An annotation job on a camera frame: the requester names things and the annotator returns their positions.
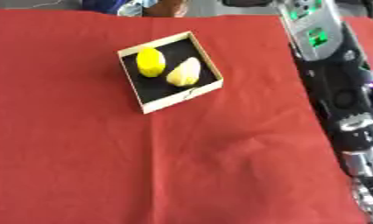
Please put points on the tan box with black inside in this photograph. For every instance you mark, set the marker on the tan box with black inside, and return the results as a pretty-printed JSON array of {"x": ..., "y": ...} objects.
[{"x": 159, "y": 87}]

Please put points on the bright yellow toy fruit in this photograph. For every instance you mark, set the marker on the bright yellow toy fruit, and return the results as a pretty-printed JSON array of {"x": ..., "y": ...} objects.
[{"x": 150, "y": 62}]

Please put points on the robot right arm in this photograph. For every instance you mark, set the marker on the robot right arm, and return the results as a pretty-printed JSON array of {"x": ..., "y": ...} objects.
[{"x": 331, "y": 84}]

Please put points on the person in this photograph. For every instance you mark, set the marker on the person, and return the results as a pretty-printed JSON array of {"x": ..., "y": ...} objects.
[{"x": 136, "y": 6}]

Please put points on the pale yellow toy fruit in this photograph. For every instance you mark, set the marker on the pale yellow toy fruit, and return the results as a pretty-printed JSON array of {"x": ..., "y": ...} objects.
[{"x": 185, "y": 73}]

